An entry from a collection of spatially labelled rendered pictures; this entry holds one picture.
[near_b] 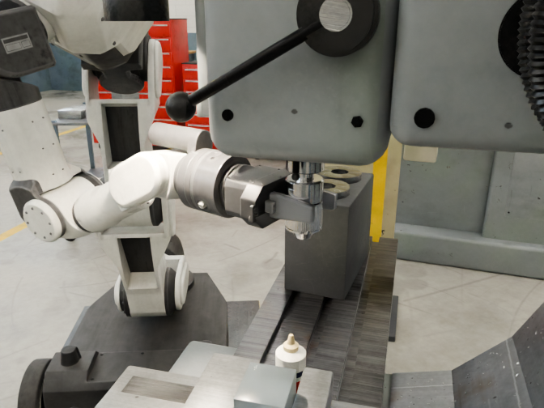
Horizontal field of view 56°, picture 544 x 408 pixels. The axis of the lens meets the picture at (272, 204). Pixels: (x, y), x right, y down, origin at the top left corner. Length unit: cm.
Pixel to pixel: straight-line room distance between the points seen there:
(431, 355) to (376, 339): 167
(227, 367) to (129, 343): 97
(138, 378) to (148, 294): 82
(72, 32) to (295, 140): 53
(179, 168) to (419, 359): 195
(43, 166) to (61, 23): 23
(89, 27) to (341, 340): 66
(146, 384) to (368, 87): 44
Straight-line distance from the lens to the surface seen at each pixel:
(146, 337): 159
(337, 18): 45
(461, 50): 47
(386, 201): 244
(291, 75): 50
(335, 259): 93
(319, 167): 60
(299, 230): 62
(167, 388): 67
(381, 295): 100
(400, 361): 247
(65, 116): 364
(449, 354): 257
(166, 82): 582
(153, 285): 148
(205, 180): 67
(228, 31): 51
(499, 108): 47
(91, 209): 87
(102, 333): 164
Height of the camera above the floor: 145
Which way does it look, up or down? 20 degrees down
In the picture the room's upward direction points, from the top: straight up
